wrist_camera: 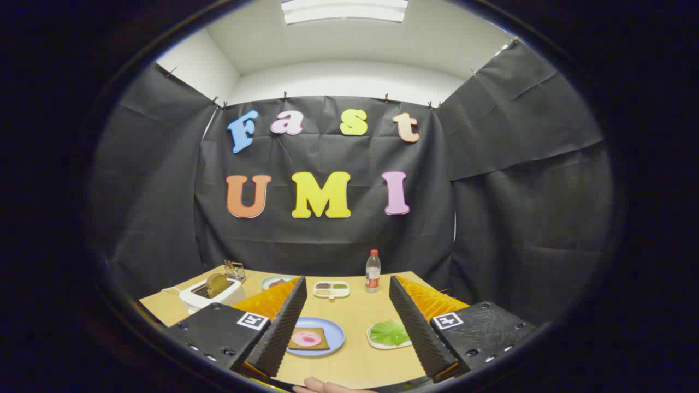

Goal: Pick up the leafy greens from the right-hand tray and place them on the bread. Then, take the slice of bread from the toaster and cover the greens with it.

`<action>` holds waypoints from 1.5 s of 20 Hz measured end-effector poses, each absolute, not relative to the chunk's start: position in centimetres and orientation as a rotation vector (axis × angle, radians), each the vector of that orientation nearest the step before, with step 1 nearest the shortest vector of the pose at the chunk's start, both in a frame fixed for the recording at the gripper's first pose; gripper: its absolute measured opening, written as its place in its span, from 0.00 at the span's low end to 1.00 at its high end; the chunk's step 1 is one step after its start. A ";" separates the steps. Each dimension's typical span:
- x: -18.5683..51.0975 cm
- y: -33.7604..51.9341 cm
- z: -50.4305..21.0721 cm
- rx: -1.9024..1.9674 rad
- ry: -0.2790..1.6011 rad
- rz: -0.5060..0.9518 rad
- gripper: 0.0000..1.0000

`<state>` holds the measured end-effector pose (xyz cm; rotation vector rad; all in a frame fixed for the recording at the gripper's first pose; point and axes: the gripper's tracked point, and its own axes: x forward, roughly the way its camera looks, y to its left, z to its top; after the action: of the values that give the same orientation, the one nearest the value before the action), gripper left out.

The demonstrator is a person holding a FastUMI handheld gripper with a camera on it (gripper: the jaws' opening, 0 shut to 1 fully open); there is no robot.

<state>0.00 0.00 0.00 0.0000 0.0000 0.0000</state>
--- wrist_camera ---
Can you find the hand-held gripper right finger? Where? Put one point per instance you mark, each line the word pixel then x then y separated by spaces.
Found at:
pixel 415 327

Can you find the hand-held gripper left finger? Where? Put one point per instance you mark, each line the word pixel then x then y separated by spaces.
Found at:
pixel 284 322

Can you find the green lettuce leaf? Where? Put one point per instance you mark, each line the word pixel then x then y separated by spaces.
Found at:
pixel 389 333

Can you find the brown toasted bread slice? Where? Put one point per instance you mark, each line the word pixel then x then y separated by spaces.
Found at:
pixel 217 284

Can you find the pink ham slice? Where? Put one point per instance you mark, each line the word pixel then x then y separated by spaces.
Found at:
pixel 307 338

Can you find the brown meat slices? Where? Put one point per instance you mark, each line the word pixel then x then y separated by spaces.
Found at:
pixel 277 283

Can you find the white square plate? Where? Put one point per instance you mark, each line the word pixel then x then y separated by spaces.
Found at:
pixel 377 344

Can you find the pale green plate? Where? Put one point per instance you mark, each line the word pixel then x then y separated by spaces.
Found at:
pixel 266 284

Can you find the square bread slice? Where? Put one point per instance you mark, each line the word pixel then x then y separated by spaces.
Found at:
pixel 322 347

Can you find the blue plate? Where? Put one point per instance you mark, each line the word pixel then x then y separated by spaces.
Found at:
pixel 335 333

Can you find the white divided condiment dish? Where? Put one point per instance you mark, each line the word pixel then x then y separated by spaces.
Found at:
pixel 331 293

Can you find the clear bottle red cap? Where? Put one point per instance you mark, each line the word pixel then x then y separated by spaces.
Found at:
pixel 372 273

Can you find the black backdrop cloth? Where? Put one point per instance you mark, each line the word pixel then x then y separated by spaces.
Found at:
pixel 327 245

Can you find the white toaster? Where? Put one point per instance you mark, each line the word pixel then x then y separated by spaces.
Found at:
pixel 191 300

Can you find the small ceiling light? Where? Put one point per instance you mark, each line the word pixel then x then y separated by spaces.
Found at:
pixel 502 48

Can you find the long ceiling light panel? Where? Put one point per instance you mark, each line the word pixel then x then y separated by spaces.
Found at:
pixel 344 11

